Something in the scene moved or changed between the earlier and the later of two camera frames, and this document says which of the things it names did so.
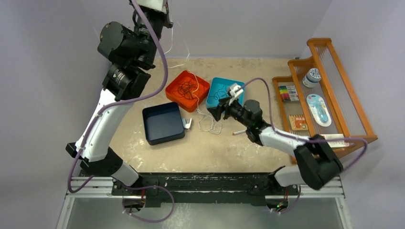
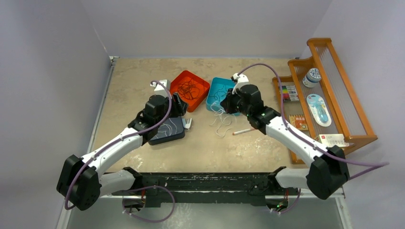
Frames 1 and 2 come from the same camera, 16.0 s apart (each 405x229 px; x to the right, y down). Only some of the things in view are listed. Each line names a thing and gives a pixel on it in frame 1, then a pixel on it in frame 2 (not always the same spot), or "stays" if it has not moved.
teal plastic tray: (218, 88) stays
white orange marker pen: (239, 132) stays
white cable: (192, 93) -> (169, 128)
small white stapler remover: (186, 125) stays
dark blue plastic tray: (163, 123) stays
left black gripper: (165, 18) -> (179, 107)
